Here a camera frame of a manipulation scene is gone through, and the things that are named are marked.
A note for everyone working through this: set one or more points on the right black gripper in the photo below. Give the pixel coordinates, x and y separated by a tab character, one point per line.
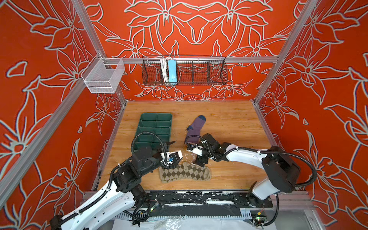
199	159

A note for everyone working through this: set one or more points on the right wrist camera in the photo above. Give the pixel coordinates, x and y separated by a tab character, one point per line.
195	150

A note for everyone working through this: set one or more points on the clear acrylic wall bin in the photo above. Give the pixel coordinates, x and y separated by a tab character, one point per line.
103	75

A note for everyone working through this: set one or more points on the beige argyle sock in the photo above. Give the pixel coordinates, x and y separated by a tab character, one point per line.
185	171

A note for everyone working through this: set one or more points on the black wire wall basket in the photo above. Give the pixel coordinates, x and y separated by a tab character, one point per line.
191	70

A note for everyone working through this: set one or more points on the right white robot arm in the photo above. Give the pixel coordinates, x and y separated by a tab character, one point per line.
281	170

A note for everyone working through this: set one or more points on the light blue box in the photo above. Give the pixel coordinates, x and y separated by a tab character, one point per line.
172	71

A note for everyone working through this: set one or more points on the green plastic divider tray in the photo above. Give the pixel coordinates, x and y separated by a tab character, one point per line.
158	123

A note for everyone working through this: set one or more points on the purple sock with yellow cuff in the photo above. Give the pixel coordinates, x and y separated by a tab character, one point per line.
194	129

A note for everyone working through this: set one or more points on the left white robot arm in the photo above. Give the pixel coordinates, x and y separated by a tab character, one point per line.
123	189

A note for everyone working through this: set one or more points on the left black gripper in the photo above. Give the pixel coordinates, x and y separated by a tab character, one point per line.
168	166

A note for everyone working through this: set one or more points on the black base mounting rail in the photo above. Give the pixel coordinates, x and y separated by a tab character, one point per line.
205	204

